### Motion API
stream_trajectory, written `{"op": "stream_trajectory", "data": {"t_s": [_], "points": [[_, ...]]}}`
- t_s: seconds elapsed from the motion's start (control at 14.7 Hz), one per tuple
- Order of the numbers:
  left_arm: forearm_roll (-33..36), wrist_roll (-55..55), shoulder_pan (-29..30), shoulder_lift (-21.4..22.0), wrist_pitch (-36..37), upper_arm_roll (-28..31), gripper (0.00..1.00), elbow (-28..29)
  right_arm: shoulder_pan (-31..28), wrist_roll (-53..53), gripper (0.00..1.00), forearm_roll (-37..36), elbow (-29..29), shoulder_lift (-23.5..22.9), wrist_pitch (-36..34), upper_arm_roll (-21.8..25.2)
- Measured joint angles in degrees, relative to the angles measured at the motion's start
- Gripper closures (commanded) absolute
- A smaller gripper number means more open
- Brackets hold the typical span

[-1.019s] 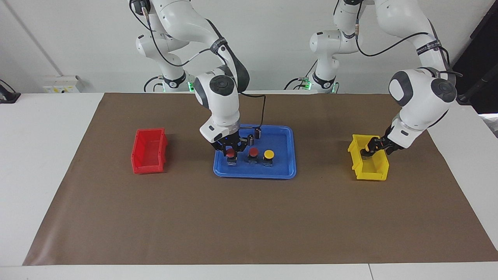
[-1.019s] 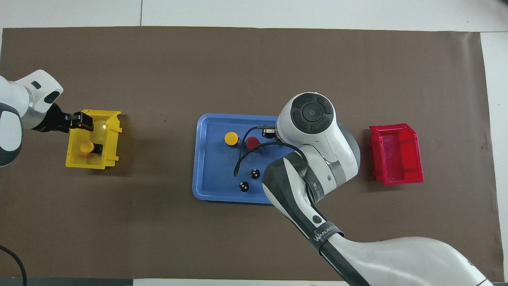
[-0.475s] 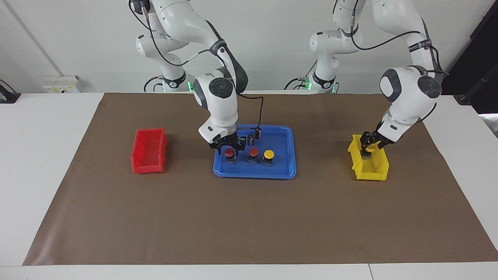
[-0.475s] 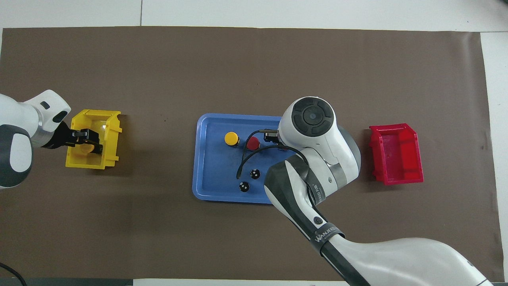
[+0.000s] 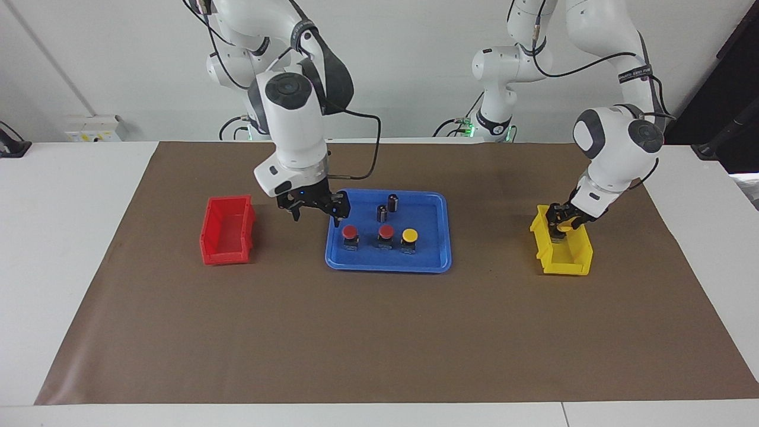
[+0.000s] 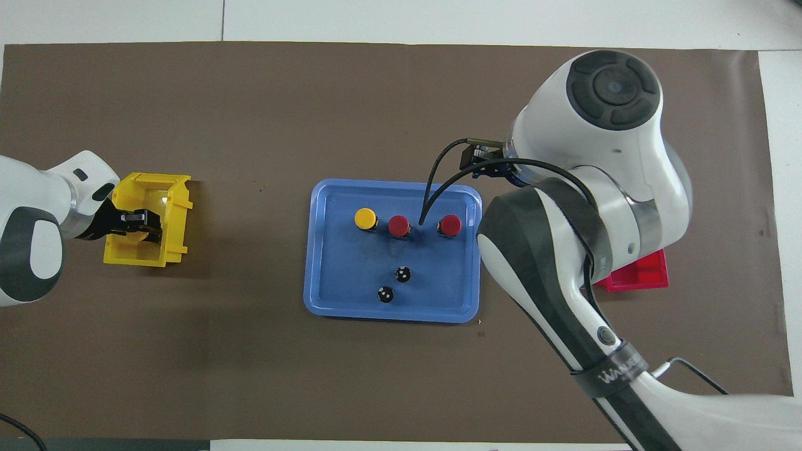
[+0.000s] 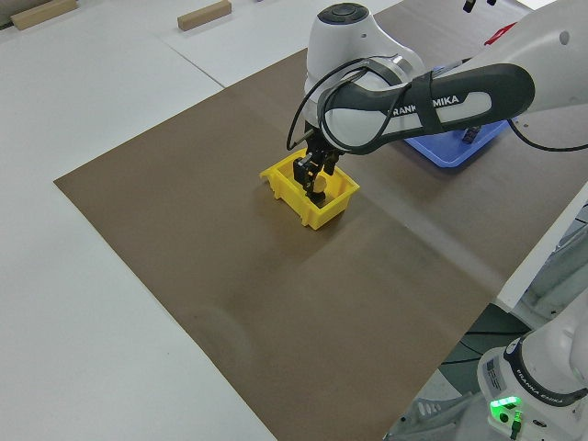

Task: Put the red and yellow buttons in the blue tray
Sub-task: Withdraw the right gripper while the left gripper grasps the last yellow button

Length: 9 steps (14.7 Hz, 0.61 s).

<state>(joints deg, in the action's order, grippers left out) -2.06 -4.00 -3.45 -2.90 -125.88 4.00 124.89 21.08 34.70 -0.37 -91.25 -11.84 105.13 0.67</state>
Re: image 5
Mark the red plastic bin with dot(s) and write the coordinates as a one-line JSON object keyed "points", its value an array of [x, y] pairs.
{"points": [[222, 237]]}

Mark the brown paper mat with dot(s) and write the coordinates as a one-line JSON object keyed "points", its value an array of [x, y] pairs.
{"points": [[379, 332]]}

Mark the black cylindrical capacitor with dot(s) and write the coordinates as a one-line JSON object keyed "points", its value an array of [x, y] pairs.
{"points": [[393, 203], [382, 214]]}

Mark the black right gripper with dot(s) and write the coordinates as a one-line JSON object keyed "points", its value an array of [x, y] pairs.
{"points": [[305, 196]]}

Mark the yellow plastic bin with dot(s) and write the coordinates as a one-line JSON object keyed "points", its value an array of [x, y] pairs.
{"points": [[572, 261]]}

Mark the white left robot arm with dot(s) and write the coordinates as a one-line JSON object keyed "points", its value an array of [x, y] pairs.
{"points": [[616, 148]]}

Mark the blue plastic tray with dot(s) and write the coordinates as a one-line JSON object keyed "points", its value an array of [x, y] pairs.
{"points": [[427, 261]]}

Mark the black table clamp mount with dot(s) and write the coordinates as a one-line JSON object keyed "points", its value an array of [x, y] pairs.
{"points": [[13, 148]]}

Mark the white wall conduit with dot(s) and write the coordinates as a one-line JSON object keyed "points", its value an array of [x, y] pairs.
{"points": [[53, 68]]}

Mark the yellow push button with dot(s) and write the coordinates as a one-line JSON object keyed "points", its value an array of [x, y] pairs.
{"points": [[410, 235], [567, 226]]}

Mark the white wall socket box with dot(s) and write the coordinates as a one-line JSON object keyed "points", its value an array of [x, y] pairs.
{"points": [[95, 129]]}

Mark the red push button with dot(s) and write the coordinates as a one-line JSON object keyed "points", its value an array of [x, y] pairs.
{"points": [[386, 231], [350, 231]]}

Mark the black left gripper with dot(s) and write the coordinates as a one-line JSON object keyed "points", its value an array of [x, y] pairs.
{"points": [[581, 214]]}

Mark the white flat object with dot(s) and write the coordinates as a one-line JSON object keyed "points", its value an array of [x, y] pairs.
{"points": [[748, 190]]}

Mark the black background panel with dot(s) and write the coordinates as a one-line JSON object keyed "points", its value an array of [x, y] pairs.
{"points": [[735, 65]]}

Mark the black stand pole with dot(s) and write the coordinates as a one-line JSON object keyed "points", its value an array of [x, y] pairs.
{"points": [[735, 127]]}

